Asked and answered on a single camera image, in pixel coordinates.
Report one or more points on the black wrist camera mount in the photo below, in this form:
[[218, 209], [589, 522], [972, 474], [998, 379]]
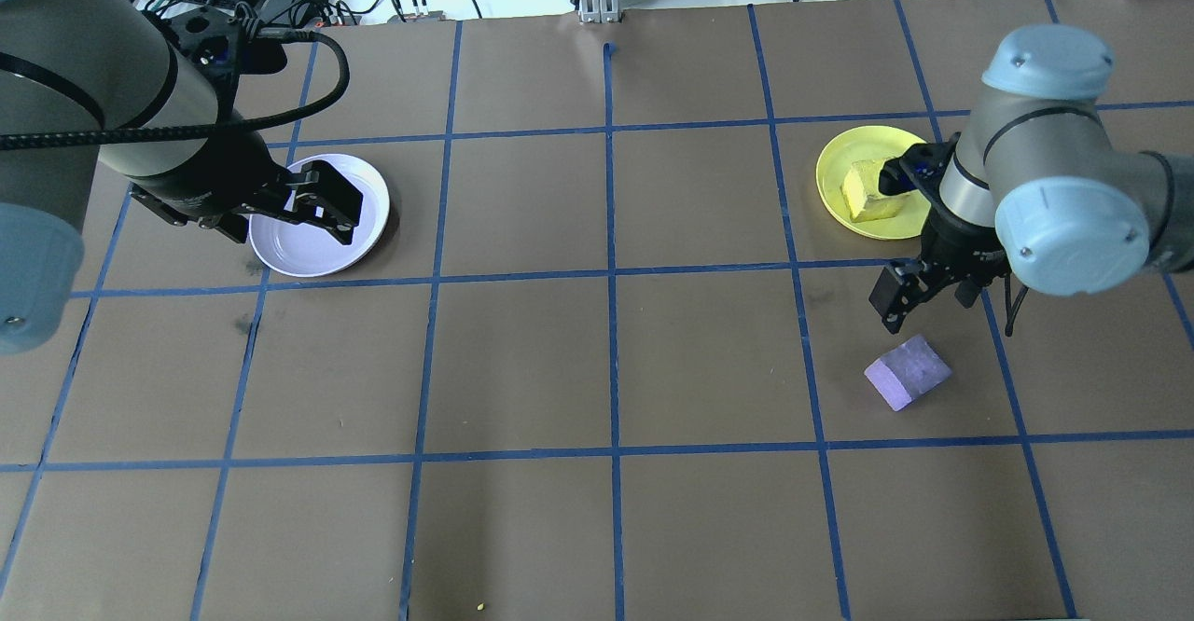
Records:
[[919, 169], [219, 38]]

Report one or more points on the white round plate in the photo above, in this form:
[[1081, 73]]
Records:
[[322, 253]]

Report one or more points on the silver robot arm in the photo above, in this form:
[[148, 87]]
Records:
[[84, 71], [1063, 192]]

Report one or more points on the yellow round plate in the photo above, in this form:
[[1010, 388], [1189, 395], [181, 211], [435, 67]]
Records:
[[839, 159]]

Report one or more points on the yellow foam block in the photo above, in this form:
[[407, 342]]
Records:
[[867, 197]]

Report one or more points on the purple foam block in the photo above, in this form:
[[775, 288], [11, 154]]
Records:
[[909, 371]]

